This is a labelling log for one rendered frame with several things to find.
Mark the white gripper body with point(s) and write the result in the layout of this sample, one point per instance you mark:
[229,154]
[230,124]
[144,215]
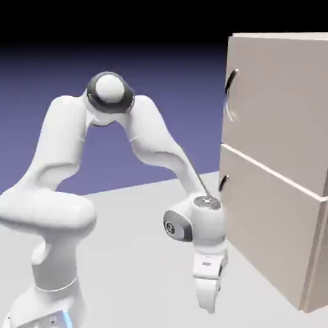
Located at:
[206,290]

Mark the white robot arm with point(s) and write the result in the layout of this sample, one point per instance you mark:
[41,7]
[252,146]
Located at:
[61,153]

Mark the small beige cabinet door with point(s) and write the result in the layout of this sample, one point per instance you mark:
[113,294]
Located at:
[266,230]

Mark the beige cabinet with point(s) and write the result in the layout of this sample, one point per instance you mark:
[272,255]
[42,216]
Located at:
[315,256]

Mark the large beige cabinet door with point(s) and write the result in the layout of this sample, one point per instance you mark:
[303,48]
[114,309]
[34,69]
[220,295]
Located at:
[276,107]

